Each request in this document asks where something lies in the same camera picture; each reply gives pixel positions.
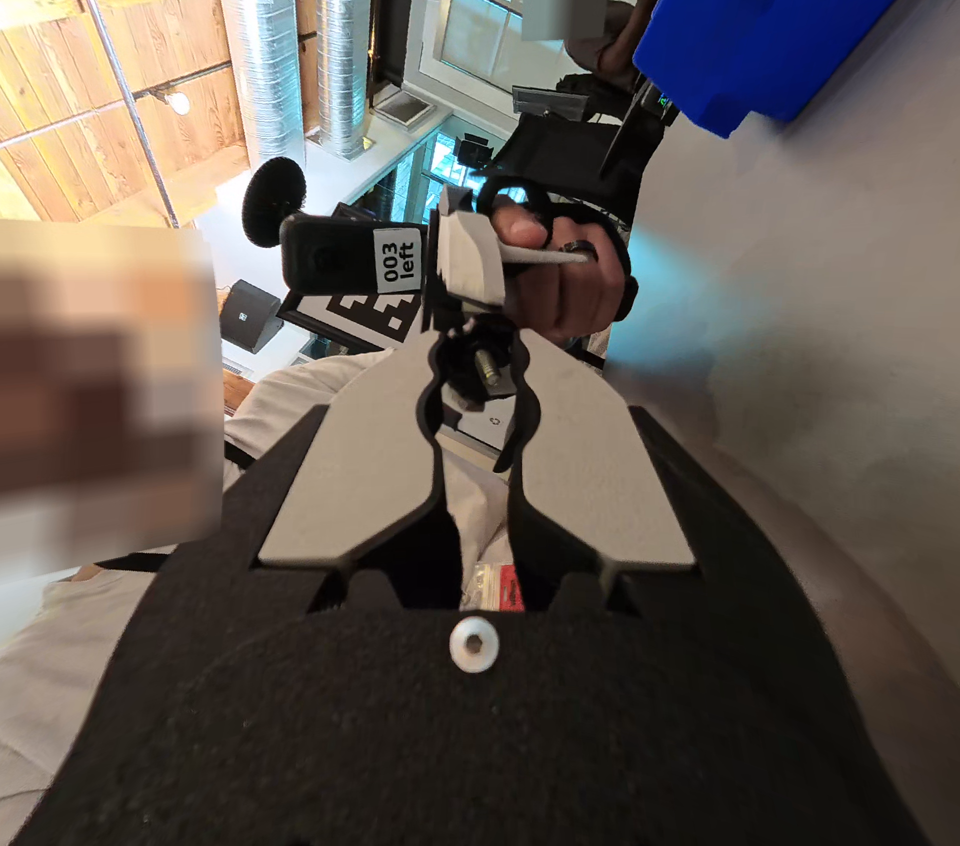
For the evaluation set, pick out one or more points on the black office chair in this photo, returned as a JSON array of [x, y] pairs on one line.
[[570, 148]]

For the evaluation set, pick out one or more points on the black floor lamp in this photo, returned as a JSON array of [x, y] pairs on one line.
[[274, 200]]

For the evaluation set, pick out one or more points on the framed black-white marker sign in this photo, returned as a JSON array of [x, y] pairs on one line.
[[375, 317]]

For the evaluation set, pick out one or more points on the black clamp with bolt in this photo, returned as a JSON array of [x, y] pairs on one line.
[[457, 358]]

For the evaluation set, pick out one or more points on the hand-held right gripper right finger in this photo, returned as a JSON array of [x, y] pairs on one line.
[[600, 471]]

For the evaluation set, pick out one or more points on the small red white packet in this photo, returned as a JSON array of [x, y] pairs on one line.
[[502, 583]]

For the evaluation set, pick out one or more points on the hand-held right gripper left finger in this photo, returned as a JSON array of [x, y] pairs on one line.
[[352, 471]]

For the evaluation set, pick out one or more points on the ceiling light bulb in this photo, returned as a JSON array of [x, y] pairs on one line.
[[178, 103]]

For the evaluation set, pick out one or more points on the black box speaker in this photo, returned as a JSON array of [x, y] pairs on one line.
[[251, 317]]

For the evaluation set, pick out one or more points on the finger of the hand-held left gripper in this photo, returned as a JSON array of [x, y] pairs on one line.
[[469, 261], [465, 402]]

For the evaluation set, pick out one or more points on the black device green display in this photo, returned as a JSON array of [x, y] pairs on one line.
[[666, 101]]

